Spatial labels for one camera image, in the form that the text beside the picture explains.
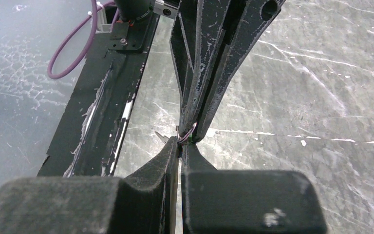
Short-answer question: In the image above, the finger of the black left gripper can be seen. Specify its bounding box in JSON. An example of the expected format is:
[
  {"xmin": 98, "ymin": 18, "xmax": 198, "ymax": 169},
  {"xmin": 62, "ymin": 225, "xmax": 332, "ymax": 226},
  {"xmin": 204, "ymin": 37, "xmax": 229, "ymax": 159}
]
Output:
[
  {"xmin": 193, "ymin": 0, "xmax": 284, "ymax": 142},
  {"xmin": 170, "ymin": 0, "xmax": 231, "ymax": 136}
]

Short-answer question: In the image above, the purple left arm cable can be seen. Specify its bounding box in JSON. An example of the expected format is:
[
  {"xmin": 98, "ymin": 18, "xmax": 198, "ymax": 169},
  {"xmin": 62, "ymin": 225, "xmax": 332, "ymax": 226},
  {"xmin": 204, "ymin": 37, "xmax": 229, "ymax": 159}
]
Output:
[{"xmin": 46, "ymin": 0, "xmax": 120, "ymax": 80}]

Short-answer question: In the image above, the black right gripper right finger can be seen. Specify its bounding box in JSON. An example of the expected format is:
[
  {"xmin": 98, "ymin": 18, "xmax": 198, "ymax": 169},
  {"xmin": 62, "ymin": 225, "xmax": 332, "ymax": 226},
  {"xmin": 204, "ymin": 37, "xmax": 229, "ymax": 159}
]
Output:
[{"xmin": 181, "ymin": 143, "xmax": 328, "ymax": 234}]

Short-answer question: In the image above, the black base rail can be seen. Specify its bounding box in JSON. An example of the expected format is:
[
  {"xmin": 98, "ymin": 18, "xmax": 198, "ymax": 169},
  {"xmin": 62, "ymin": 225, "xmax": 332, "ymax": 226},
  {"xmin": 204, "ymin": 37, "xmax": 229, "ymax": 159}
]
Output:
[{"xmin": 38, "ymin": 13, "xmax": 160, "ymax": 177}]

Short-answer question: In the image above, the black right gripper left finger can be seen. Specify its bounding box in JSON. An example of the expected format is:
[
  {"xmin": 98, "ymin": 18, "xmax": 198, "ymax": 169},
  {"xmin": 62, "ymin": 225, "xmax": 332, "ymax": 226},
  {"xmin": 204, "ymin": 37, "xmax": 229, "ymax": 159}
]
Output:
[{"xmin": 0, "ymin": 137, "xmax": 179, "ymax": 234}]

